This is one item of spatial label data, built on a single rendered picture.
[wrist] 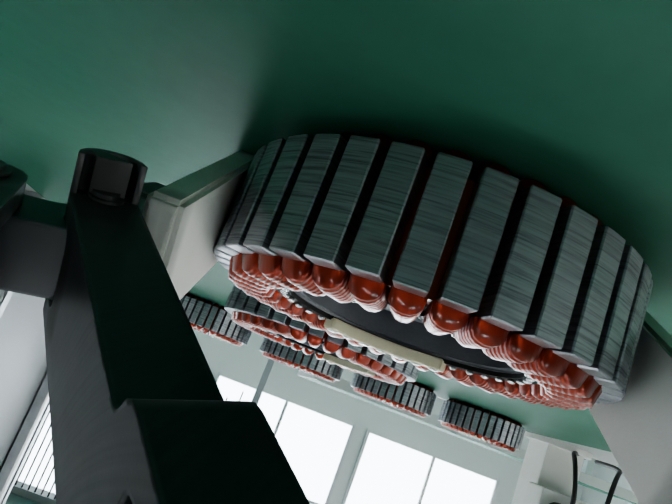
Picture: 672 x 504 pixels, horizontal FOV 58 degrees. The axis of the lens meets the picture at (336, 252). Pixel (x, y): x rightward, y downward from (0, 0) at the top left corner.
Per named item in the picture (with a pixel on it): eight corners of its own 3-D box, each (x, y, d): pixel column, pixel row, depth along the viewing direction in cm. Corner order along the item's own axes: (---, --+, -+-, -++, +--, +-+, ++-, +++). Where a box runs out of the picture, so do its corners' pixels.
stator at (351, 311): (244, 49, 12) (166, 219, 11) (777, 253, 12) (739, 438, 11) (266, 208, 23) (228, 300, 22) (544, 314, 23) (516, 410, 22)
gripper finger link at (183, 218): (144, 339, 12) (109, 326, 12) (234, 246, 19) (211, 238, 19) (184, 204, 11) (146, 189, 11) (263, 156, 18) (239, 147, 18)
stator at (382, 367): (208, 241, 34) (181, 302, 33) (354, 265, 27) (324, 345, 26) (329, 307, 42) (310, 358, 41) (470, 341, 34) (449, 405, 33)
